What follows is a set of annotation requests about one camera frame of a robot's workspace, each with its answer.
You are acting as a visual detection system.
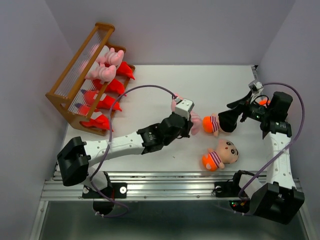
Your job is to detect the red shark plush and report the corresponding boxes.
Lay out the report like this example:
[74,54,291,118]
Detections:
[116,61,136,80]
[80,89,122,112]
[91,78,125,95]
[74,103,110,131]

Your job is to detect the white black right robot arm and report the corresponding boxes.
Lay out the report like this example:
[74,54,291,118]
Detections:
[218,91,305,225]

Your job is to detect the wooden tiered shelf rack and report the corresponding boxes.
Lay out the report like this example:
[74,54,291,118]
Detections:
[46,22,132,136]

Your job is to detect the boy doll orange pants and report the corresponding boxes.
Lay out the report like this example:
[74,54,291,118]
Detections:
[259,99,271,107]
[202,112,237,138]
[201,139,239,172]

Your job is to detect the pink striped pig plush front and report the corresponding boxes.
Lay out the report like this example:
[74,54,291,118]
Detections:
[95,45,125,67]

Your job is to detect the aluminium front mounting rail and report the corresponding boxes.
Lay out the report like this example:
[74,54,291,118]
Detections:
[40,171,235,202]

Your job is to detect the boy doll orange pants front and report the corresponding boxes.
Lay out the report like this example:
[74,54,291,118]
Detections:
[201,139,239,172]

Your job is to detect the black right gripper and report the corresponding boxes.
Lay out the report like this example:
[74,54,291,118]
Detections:
[217,89,272,126]

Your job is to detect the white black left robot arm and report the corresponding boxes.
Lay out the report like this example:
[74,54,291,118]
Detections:
[57,112,193,197]

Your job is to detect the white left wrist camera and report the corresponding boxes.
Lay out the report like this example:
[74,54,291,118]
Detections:
[173,97,195,120]

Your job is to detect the pink striped pig plush back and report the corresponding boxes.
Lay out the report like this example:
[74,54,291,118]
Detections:
[84,61,117,83]

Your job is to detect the pink striped pig plush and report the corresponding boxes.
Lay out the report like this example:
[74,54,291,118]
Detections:
[84,61,117,83]
[170,93,202,136]
[95,45,125,67]

